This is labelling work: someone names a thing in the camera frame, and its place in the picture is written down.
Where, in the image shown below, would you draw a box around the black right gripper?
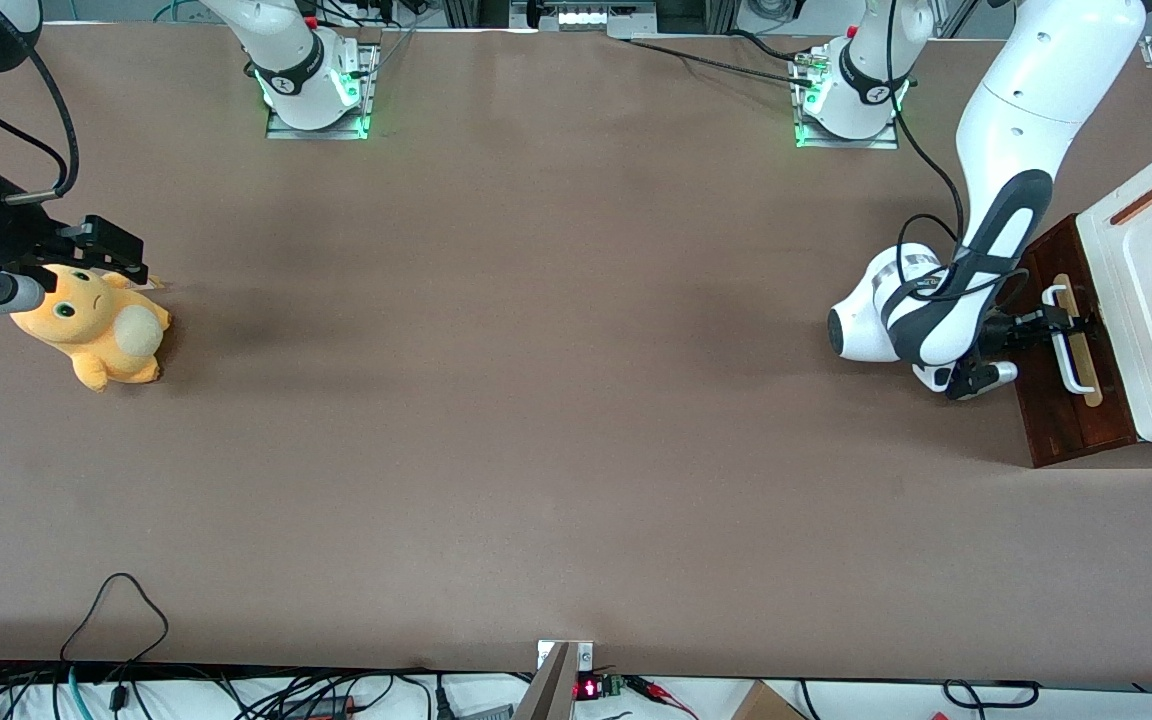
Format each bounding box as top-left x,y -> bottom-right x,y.
0,172 -> 150,292

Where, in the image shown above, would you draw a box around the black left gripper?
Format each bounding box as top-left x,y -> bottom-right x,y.
976,308 -> 1103,359

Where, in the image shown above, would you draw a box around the white drawer handle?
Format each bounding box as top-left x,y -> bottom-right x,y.
1041,285 -> 1097,395

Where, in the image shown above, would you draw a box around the yellow plush toy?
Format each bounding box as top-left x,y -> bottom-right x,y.
9,262 -> 173,393

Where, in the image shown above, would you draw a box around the brown cardboard box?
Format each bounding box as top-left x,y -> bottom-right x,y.
731,680 -> 809,720

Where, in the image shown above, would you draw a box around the black power adapter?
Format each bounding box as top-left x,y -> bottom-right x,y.
276,695 -> 357,720

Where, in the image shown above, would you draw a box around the red clip leads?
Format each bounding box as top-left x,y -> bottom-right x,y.
626,677 -> 699,720

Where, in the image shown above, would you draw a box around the white light bar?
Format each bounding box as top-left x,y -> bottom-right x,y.
526,0 -> 659,39

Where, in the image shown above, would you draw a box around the light wood handle strip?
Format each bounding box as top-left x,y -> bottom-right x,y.
1052,272 -> 1105,408

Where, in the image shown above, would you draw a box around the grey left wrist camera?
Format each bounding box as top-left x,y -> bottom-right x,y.
944,360 -> 1020,402

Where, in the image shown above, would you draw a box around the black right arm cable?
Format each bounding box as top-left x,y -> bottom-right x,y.
0,45 -> 80,204

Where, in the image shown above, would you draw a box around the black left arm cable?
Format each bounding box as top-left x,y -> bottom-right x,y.
881,0 -> 1032,331

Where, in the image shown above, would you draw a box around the black looped cable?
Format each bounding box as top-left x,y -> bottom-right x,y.
59,572 -> 170,666

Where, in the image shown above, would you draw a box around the black cable coil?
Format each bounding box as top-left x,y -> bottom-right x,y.
941,679 -> 1042,711

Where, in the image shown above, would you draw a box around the black cable by arm base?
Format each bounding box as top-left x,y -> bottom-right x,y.
626,38 -> 817,87

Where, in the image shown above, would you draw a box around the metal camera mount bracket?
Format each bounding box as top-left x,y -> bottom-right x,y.
511,640 -> 597,720

